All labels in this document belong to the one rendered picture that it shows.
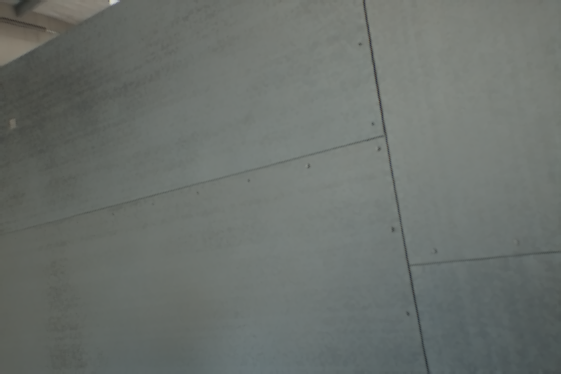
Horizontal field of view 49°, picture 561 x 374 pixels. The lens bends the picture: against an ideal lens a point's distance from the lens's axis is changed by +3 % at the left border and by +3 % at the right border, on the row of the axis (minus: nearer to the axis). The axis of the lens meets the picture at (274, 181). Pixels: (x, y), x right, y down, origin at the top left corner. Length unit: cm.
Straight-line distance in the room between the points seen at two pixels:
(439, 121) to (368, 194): 20
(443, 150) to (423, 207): 11
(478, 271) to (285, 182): 45
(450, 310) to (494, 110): 36
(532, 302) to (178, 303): 86
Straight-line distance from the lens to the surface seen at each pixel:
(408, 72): 118
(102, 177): 179
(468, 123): 113
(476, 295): 114
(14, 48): 1326
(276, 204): 134
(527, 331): 112
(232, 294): 144
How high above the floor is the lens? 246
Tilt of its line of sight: 6 degrees up
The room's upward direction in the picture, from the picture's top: 8 degrees counter-clockwise
